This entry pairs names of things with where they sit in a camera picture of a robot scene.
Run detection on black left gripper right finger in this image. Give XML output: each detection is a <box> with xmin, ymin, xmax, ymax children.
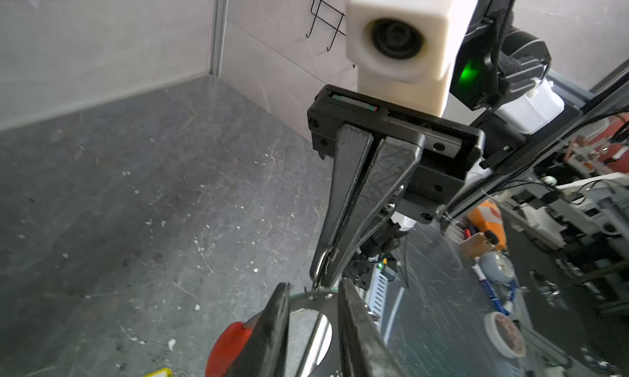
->
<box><xmin>338</xmin><ymin>279</ymin><xmax>405</xmax><ymax>377</ymax></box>

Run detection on aluminium frame profiles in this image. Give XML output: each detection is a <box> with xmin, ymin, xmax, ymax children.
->
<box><xmin>208</xmin><ymin>0</ymin><xmax>229</xmax><ymax>77</ymax></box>

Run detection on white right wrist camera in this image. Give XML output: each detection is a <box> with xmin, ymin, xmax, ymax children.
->
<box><xmin>346</xmin><ymin>0</ymin><xmax>478</xmax><ymax>118</ymax></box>

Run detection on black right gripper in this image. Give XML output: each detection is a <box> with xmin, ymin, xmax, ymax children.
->
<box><xmin>307</xmin><ymin>85</ymin><xmax>486</xmax><ymax>284</ymax></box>

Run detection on black wire hook rack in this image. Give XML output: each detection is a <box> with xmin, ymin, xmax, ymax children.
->
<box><xmin>305</xmin><ymin>0</ymin><xmax>347</xmax><ymax>53</ymax></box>

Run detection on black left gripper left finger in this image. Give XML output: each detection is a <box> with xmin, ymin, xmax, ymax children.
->
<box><xmin>226</xmin><ymin>283</ymin><xmax>291</xmax><ymax>376</ymax></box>

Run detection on yellow capped key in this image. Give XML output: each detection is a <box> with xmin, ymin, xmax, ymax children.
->
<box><xmin>143</xmin><ymin>367</ymin><xmax>173</xmax><ymax>377</ymax></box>

